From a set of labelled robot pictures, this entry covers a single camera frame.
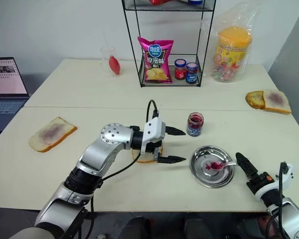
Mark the plain white bread slice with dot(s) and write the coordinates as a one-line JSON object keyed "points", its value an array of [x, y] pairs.
{"points": [[139, 157]]}

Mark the blue-lidded white container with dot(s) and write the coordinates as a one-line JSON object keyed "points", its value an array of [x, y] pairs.
{"points": [[195, 1]]}

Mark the metal spoon with jam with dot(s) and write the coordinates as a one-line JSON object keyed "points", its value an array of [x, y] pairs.
{"points": [[226, 164]]}

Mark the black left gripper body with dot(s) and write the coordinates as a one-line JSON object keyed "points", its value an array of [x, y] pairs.
{"points": [[157, 152]]}

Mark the candy jar in plastic bag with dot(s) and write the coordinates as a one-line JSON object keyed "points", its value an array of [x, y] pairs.
{"points": [[229, 17]]}

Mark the red snack packet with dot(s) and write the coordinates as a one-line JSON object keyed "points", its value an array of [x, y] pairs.
{"points": [[160, 2]]}

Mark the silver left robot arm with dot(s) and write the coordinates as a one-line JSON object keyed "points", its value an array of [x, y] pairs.
{"points": [[102, 152]]}

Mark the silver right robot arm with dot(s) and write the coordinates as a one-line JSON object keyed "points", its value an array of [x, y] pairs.
{"points": [[294, 219]]}

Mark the open glass jam jar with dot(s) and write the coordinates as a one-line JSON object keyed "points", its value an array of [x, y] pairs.
{"points": [[195, 124]]}

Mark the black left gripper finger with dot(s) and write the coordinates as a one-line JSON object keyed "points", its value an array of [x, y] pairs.
{"points": [[170, 159], [174, 131]]}

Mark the candy jar with orange lid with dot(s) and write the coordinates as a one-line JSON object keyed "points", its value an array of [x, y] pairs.
{"points": [[231, 57]]}

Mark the toasted yellow bread slice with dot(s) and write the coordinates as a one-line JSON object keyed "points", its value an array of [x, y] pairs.
{"points": [[255, 99]]}

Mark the red jam jar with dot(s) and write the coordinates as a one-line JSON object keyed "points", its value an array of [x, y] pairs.
{"points": [[180, 71]]}

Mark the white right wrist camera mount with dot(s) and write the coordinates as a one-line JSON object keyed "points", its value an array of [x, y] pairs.
{"points": [[287, 174]]}

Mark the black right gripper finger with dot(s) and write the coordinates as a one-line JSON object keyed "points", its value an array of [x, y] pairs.
{"points": [[250, 164], [244, 167]]}

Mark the round metal plate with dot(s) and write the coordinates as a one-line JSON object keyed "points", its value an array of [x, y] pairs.
{"points": [[206, 178]]}

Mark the jam-smeared bread slice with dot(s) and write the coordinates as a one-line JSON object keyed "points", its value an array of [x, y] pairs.
{"points": [[52, 134], [276, 100]]}

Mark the pink potato chips bag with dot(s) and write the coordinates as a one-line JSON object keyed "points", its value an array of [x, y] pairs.
{"points": [[155, 62]]}

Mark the blue jam jar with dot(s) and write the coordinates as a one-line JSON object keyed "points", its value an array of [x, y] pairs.
{"points": [[191, 74]]}

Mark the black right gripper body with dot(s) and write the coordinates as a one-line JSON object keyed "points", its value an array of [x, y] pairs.
{"points": [[260, 181]]}

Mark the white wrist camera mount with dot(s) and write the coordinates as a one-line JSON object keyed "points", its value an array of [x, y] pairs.
{"points": [[153, 129], [287, 174]]}

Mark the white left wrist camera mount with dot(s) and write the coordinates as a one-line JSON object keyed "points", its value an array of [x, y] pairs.
{"points": [[153, 129]]}

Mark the open laptop computer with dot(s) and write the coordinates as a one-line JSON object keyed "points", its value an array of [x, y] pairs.
{"points": [[5, 84]]}

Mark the clear glass cup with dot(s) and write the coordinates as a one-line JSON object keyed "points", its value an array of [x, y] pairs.
{"points": [[105, 57]]}

